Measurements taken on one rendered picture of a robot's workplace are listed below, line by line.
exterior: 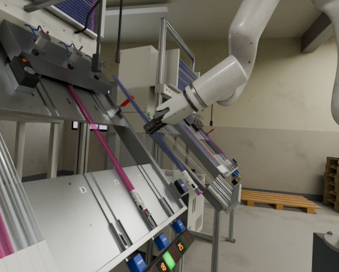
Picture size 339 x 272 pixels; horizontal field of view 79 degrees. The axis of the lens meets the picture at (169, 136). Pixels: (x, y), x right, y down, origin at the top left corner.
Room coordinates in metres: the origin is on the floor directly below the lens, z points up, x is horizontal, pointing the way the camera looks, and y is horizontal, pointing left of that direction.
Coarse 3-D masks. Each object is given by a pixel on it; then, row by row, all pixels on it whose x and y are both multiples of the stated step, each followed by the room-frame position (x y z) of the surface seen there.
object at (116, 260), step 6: (180, 210) 0.65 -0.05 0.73; (174, 216) 0.60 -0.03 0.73; (162, 222) 0.54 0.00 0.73; (168, 222) 0.56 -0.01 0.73; (156, 228) 0.51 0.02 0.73; (162, 228) 0.52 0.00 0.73; (150, 234) 0.48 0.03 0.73; (144, 240) 0.45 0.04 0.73; (132, 246) 0.41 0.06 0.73; (138, 246) 0.43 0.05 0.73; (126, 252) 0.39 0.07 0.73; (132, 252) 0.41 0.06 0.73; (114, 258) 0.37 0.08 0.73; (120, 258) 0.38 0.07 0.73; (108, 264) 0.35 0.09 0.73; (114, 264) 0.36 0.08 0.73; (102, 270) 0.34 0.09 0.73; (108, 270) 0.35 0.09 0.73
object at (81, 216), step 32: (32, 192) 0.36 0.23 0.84; (64, 192) 0.41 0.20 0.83; (96, 192) 0.47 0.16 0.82; (128, 192) 0.55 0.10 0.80; (160, 192) 0.67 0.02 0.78; (64, 224) 0.36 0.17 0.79; (96, 224) 0.41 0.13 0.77; (128, 224) 0.48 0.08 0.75; (64, 256) 0.33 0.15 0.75; (96, 256) 0.37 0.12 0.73
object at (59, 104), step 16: (0, 64) 0.51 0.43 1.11; (0, 80) 0.47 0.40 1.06; (48, 80) 0.62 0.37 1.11; (0, 96) 0.44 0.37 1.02; (16, 96) 0.48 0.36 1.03; (32, 96) 0.52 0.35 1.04; (48, 96) 0.57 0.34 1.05; (64, 96) 0.63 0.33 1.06; (80, 96) 0.70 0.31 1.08; (96, 96) 0.79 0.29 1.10; (16, 112) 0.46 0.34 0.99; (32, 112) 0.48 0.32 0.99; (48, 112) 0.52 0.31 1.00; (64, 112) 0.57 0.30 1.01; (80, 112) 0.64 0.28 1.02; (96, 112) 0.71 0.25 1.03
